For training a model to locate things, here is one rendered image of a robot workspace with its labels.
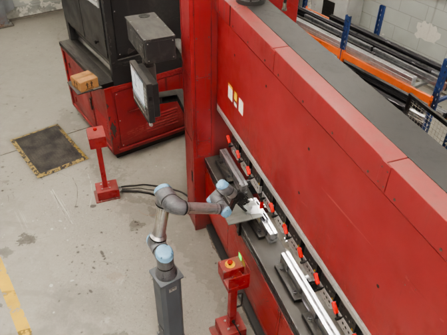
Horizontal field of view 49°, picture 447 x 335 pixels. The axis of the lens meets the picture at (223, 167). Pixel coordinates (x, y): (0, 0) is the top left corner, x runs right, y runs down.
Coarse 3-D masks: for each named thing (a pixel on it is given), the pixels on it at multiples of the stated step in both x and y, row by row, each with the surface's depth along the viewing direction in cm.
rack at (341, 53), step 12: (348, 24) 450; (312, 36) 496; (336, 48) 474; (348, 60) 466; (360, 60) 454; (444, 60) 381; (372, 72) 446; (384, 72) 436; (396, 84) 428; (408, 84) 419; (420, 84) 421; (420, 96) 411; (432, 96) 401; (444, 96) 410; (432, 108) 405; (444, 144) 466
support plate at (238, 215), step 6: (252, 204) 357; (234, 210) 352; (240, 210) 352; (234, 216) 347; (240, 216) 347; (246, 216) 347; (252, 216) 347; (258, 216) 347; (228, 222) 342; (234, 222) 342; (240, 222) 343
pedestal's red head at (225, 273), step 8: (224, 264) 341; (240, 264) 341; (224, 272) 335; (232, 272) 338; (240, 272) 339; (224, 280) 339; (232, 280) 328; (240, 280) 332; (248, 280) 336; (232, 288) 334; (240, 288) 338
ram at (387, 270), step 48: (240, 48) 315; (240, 96) 334; (288, 96) 262; (240, 144) 355; (288, 144) 275; (336, 144) 224; (288, 192) 289; (336, 192) 233; (336, 240) 244; (384, 240) 202; (336, 288) 255; (384, 288) 210; (432, 288) 179
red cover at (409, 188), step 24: (216, 0) 335; (240, 24) 302; (264, 24) 290; (264, 48) 275; (288, 48) 264; (288, 72) 252; (312, 72) 243; (312, 96) 233; (336, 96) 225; (336, 120) 217; (360, 120) 209; (360, 144) 202; (384, 144) 196; (384, 168) 189; (408, 168) 184; (384, 192) 192; (408, 192) 178; (432, 192) 173; (408, 216) 181; (432, 216) 168; (432, 240) 171
